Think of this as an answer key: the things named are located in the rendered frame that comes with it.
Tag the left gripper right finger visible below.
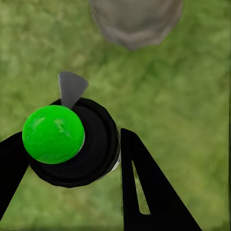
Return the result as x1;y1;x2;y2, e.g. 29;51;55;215
119;128;202;231

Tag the pesticide atomizer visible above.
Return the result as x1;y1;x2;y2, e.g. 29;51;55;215
22;72;121;188

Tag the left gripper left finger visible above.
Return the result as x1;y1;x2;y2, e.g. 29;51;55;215
0;131;29;221

